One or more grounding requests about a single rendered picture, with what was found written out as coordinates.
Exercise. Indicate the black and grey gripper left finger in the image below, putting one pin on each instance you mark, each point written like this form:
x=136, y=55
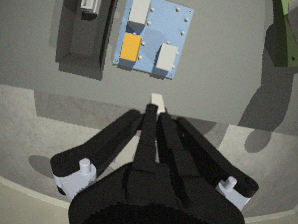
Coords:
x=78, y=168

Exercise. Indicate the yellow rectangular block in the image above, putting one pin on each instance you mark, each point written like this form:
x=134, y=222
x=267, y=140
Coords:
x=131, y=46

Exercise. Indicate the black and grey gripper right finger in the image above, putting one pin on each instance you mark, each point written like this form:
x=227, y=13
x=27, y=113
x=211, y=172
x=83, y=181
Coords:
x=212, y=166

